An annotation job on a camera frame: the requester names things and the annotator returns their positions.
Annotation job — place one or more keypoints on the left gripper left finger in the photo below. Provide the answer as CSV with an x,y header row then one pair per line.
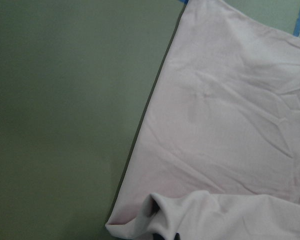
x,y
157,236

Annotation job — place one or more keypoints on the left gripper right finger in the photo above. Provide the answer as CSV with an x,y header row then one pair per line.
x,y
177,236

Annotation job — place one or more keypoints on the pink snoopy t-shirt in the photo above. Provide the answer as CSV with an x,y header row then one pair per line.
x,y
217,156

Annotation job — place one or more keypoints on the brown paper table cover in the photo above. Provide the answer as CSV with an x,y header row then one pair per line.
x,y
76,78

